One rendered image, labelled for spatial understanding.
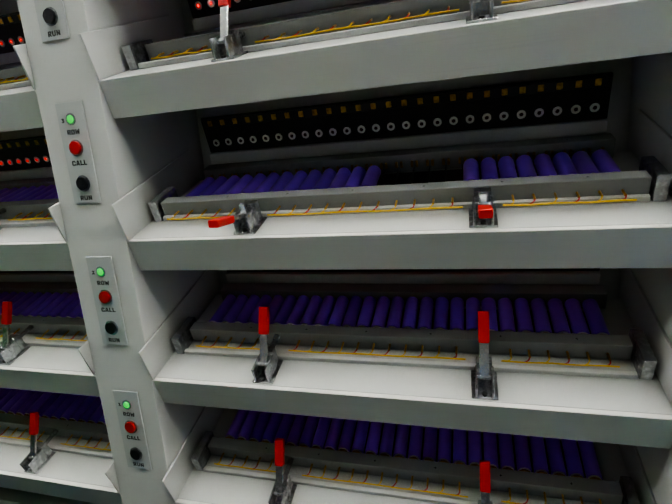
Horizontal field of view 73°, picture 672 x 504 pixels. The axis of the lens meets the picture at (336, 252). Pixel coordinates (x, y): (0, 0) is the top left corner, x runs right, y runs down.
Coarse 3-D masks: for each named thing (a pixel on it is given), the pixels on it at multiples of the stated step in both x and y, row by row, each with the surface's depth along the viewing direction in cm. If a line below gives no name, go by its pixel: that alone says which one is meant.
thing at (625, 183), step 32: (256, 192) 57; (288, 192) 55; (320, 192) 54; (352, 192) 52; (384, 192) 51; (416, 192) 50; (448, 192) 49; (512, 192) 48; (544, 192) 47; (576, 192) 46; (608, 192) 46; (640, 192) 45
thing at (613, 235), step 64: (512, 128) 57; (576, 128) 55; (640, 128) 52; (192, 256) 56; (256, 256) 53; (320, 256) 51; (384, 256) 49; (448, 256) 47; (512, 256) 46; (576, 256) 44; (640, 256) 42
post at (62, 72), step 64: (64, 0) 51; (128, 0) 58; (64, 64) 53; (128, 128) 57; (192, 128) 71; (64, 192) 58; (128, 192) 57; (128, 256) 57; (128, 320) 60; (128, 384) 62
